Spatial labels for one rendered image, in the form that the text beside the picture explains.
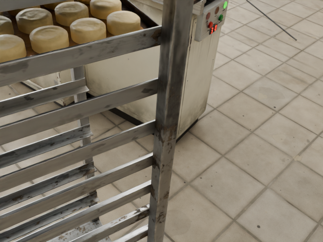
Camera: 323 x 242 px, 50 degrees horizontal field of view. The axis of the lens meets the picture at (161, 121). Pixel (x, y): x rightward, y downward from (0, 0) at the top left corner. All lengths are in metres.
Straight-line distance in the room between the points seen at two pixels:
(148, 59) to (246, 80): 1.10
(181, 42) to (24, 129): 0.25
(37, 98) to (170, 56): 0.58
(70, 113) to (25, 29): 0.13
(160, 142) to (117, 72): 1.38
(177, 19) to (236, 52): 2.56
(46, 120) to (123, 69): 1.45
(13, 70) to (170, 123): 0.27
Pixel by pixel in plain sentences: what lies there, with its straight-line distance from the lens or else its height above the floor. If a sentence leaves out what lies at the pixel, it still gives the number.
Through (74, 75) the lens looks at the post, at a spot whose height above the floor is 0.90.
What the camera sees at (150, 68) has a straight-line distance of 1.80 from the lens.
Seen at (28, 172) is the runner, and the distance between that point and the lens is 0.56.
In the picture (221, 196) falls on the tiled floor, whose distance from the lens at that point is 1.87.
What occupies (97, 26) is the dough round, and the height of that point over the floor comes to 1.24.
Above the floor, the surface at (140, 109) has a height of 0.18.
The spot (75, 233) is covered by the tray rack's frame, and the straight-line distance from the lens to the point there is 1.55.
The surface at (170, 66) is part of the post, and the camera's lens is 0.51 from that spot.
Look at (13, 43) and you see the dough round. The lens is 0.49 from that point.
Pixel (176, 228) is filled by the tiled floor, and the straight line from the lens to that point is 1.73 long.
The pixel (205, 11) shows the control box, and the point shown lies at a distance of 1.58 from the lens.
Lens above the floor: 1.48
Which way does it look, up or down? 42 degrees down
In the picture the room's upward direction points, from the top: 5 degrees clockwise
